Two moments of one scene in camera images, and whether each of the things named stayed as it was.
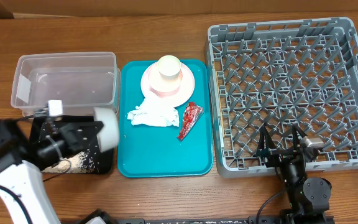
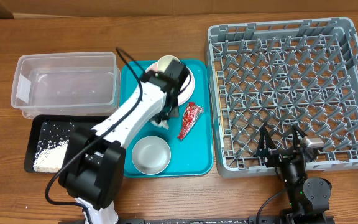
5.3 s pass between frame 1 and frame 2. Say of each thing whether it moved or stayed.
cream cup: stayed
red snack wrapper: stayed
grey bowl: moved
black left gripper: moved
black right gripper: stayed
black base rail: stayed
